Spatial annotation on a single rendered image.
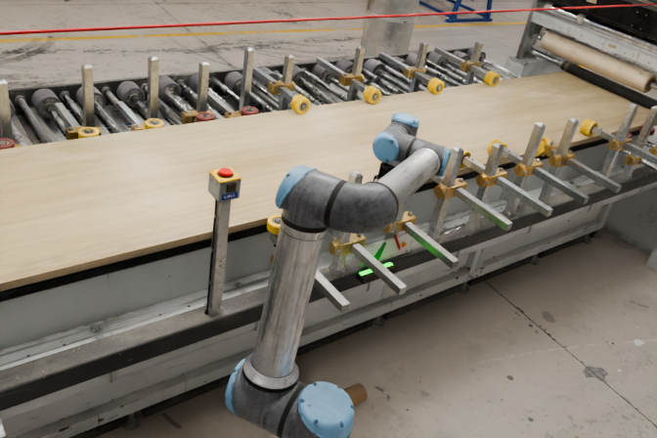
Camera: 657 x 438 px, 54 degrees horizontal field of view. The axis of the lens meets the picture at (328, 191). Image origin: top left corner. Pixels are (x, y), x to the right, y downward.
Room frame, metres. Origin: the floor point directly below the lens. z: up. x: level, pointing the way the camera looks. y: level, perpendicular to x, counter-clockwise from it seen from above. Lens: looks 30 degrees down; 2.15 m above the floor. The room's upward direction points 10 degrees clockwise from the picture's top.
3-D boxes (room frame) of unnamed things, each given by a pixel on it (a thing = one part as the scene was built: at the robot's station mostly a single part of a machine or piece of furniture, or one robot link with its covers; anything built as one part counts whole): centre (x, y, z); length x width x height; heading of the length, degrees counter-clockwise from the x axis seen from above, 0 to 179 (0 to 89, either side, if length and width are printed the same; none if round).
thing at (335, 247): (1.95, -0.10, 0.82); 0.13 x 0.06 x 0.05; 131
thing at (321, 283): (1.74, 0.02, 0.83); 0.43 x 0.03 x 0.04; 41
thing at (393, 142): (1.83, -0.17, 1.31); 0.12 x 0.12 x 0.09; 69
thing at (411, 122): (1.93, -0.20, 1.30); 0.10 x 0.09 x 0.12; 159
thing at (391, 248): (2.06, -0.27, 0.75); 0.26 x 0.01 x 0.10; 131
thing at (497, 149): (2.43, -0.65, 0.87); 0.03 x 0.03 x 0.48; 41
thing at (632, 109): (3.08, -1.40, 0.93); 0.03 x 0.03 x 0.48; 41
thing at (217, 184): (1.60, 0.30, 1.18); 0.07 x 0.07 x 0.08; 41
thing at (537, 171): (2.58, -0.90, 0.95); 0.50 x 0.04 x 0.04; 41
